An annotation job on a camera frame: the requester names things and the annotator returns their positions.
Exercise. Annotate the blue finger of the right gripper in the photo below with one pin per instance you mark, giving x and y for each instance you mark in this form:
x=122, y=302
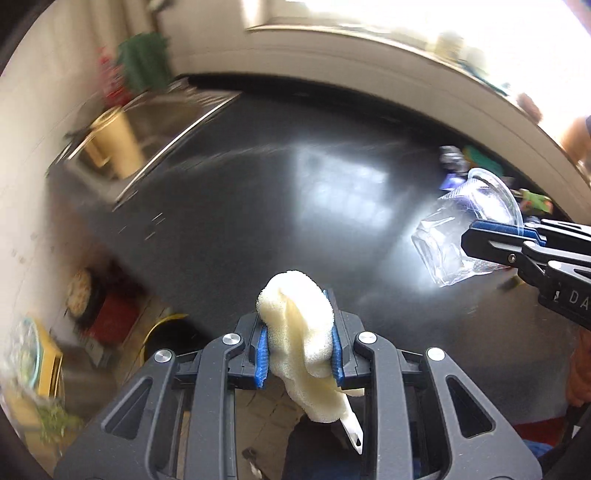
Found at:
x=509, y=229
x=502, y=249

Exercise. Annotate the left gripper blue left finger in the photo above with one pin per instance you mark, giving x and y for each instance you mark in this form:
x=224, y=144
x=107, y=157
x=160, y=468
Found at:
x=259, y=352

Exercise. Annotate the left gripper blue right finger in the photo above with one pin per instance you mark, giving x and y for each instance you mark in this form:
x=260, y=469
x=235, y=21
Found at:
x=343, y=356

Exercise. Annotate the cream foam wrapper with stick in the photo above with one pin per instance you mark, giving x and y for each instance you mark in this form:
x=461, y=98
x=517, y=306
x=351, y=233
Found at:
x=299, y=321

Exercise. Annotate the clear plastic cup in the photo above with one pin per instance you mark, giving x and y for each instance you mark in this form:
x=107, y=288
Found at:
x=438, y=237

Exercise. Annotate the black trash bin yellow rim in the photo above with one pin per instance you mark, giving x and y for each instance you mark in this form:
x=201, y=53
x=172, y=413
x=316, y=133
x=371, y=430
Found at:
x=176, y=333

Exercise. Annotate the green plastic packaging piece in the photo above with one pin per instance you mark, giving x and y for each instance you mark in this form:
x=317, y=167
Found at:
x=533, y=203

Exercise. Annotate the green and yellow sponge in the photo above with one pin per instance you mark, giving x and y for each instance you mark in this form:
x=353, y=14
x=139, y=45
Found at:
x=479, y=160

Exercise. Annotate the person's dark trouser leg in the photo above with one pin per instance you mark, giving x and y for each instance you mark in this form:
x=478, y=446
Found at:
x=320, y=451

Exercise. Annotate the red box on floor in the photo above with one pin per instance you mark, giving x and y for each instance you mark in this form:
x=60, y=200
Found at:
x=114, y=320

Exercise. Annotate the floral ceramic pot lid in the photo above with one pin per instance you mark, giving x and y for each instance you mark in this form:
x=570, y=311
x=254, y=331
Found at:
x=78, y=293

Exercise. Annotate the yellow cardboard box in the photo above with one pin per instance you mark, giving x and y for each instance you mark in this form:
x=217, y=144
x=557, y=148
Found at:
x=47, y=360

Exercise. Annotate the green beans bunch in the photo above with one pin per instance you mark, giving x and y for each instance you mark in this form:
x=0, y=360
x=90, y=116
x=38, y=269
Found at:
x=56, y=422

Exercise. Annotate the teal basket with bag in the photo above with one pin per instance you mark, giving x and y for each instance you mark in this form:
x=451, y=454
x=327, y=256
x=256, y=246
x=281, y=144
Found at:
x=21, y=358

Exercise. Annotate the stainless steel sink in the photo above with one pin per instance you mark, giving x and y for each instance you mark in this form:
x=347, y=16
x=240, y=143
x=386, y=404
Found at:
x=161, y=122

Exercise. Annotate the yellow cutting board in sink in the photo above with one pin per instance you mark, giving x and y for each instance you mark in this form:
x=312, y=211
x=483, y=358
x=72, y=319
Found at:
x=111, y=141

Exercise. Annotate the green cloth by sink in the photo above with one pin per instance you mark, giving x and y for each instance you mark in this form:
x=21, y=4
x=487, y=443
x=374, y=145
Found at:
x=144, y=61

